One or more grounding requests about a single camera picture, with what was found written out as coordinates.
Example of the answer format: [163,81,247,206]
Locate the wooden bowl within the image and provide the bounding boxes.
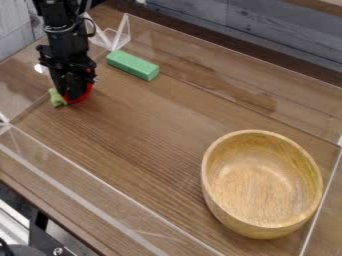
[201,129,323,239]

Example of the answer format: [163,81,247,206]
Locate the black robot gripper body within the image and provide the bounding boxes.
[36,29,96,84]

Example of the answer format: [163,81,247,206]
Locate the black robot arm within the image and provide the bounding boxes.
[32,0,96,104]

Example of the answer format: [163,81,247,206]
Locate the black cable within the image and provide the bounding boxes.
[0,238,15,256]

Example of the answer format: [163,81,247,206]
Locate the black metal table leg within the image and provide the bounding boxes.
[28,209,48,247]

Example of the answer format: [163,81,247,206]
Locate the red plush strawberry toy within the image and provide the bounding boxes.
[48,82,94,107]

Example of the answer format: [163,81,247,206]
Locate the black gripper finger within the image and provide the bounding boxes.
[71,76,87,100]
[51,71,67,99]

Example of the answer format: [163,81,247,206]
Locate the clear acrylic tray walls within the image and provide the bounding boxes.
[0,5,342,256]

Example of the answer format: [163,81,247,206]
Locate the clear acrylic corner bracket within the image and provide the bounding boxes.
[83,13,131,51]

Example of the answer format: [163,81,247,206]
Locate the green rectangular block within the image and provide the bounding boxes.
[106,50,159,81]

